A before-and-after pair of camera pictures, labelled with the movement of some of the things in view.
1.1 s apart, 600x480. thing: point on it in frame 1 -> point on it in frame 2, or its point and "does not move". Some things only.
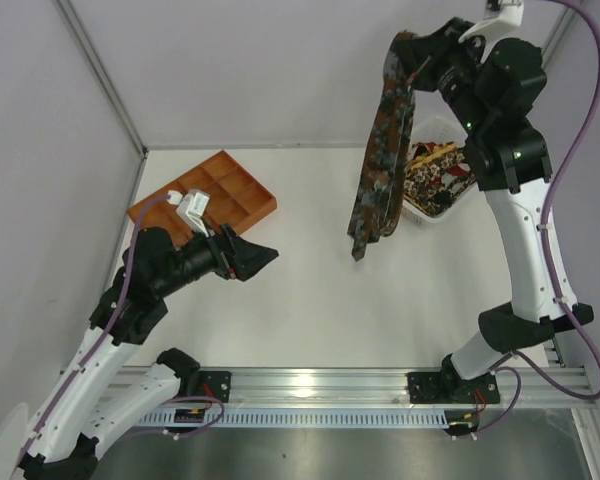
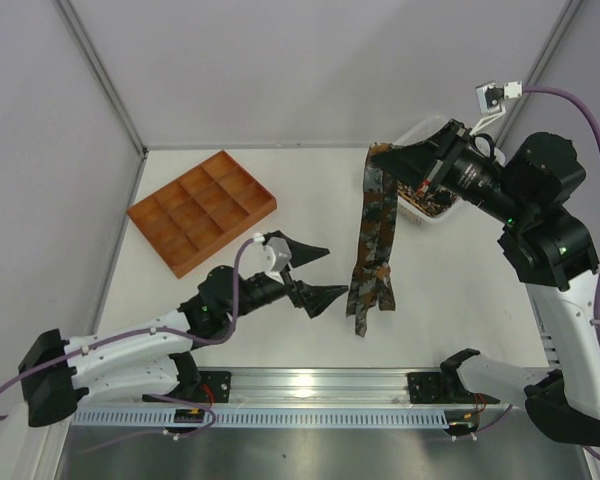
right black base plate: [447, 387] does not move
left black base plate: [215, 384] does not move
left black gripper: [225, 255] -> [290, 282]
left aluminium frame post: [79, 32] does not move
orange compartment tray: [237, 198] does not move
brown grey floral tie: [384, 171] -> [373, 273]
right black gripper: [425, 62] -> [445, 156]
